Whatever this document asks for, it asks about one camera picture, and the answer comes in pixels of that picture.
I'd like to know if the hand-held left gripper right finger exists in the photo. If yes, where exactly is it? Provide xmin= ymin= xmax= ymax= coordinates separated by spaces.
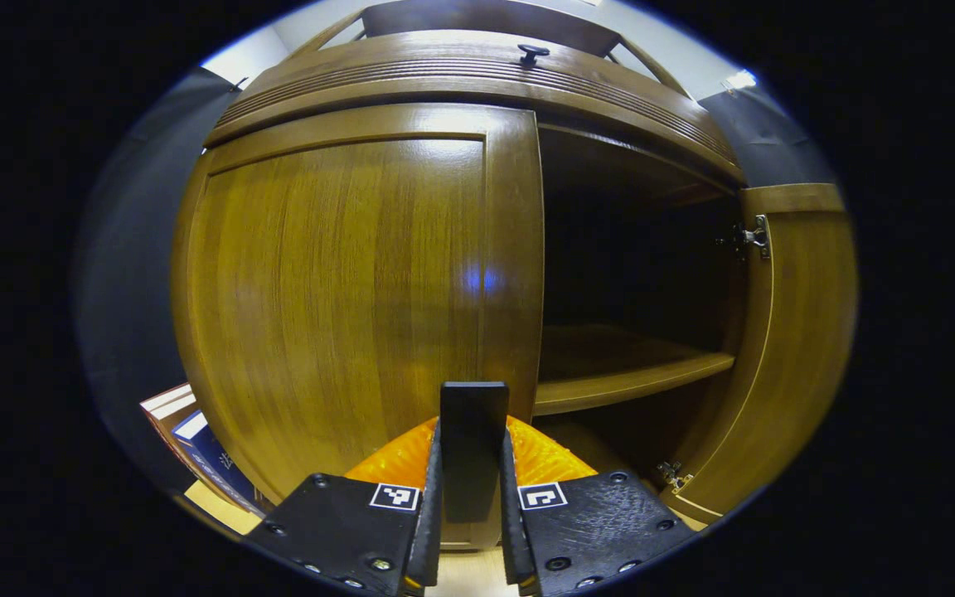
xmin=499 ymin=414 xmax=700 ymax=597

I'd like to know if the wooden shoe cabinet door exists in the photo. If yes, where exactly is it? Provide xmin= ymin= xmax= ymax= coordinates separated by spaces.
xmin=171 ymin=104 xmax=545 ymax=553
xmin=660 ymin=182 xmax=860 ymax=525

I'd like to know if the blue covered book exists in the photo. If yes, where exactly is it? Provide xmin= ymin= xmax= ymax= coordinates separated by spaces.
xmin=172 ymin=410 xmax=268 ymax=517

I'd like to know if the metal door hinge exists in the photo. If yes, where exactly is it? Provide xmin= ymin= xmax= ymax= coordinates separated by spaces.
xmin=718 ymin=214 xmax=773 ymax=262
xmin=657 ymin=461 xmax=694 ymax=492

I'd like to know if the beige covered book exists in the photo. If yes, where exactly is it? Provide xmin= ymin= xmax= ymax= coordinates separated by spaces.
xmin=140 ymin=383 xmax=221 ymax=498

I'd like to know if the black door handle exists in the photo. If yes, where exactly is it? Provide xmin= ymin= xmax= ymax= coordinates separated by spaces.
xmin=439 ymin=381 xmax=511 ymax=525

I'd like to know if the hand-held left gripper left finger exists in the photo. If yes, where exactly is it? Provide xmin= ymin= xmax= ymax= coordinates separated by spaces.
xmin=244 ymin=416 xmax=444 ymax=597

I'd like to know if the wooden double-door shoe cabinet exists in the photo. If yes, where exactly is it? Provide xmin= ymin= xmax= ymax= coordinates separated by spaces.
xmin=169 ymin=0 xmax=860 ymax=555

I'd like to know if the wooden inner cabinet shelf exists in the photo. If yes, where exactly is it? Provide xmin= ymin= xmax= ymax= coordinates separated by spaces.
xmin=534 ymin=323 xmax=736 ymax=416

